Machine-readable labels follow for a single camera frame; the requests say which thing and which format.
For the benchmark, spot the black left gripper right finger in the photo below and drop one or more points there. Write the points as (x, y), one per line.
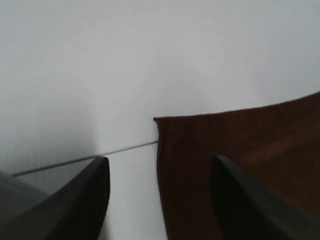
(245, 210)

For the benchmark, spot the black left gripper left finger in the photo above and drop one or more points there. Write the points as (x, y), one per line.
(75, 212)

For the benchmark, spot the brown towel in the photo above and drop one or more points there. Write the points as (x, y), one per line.
(277, 145)

